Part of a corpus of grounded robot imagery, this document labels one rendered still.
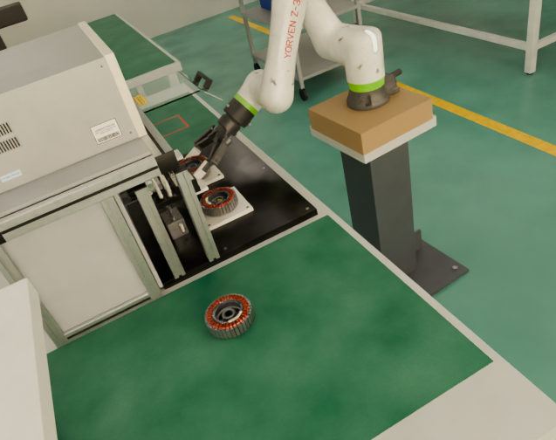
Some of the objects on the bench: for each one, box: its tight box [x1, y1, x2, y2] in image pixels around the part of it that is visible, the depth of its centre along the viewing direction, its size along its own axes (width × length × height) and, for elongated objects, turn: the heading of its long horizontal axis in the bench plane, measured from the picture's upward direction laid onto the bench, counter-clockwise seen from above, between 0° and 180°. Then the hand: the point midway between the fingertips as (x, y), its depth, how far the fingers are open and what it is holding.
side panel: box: [0, 196, 163, 348], centre depth 119 cm, size 28×3×32 cm, turn 132°
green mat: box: [46, 215, 493, 440], centre depth 108 cm, size 94×61×1 cm, turn 132°
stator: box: [179, 155, 210, 176], centre depth 169 cm, size 11×11×4 cm
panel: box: [113, 193, 163, 288], centre depth 147 cm, size 1×66×30 cm, turn 42°
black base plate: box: [120, 134, 318, 290], centre depth 162 cm, size 47×64×2 cm
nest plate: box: [170, 165, 224, 185], centre depth 171 cm, size 15×15×1 cm
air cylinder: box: [161, 207, 189, 239], centre depth 147 cm, size 5×8×6 cm
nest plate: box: [199, 187, 254, 230], centre depth 152 cm, size 15×15×1 cm
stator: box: [200, 187, 238, 217], centre depth 150 cm, size 11×11×4 cm
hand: (193, 167), depth 168 cm, fingers closed on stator, 11 cm apart
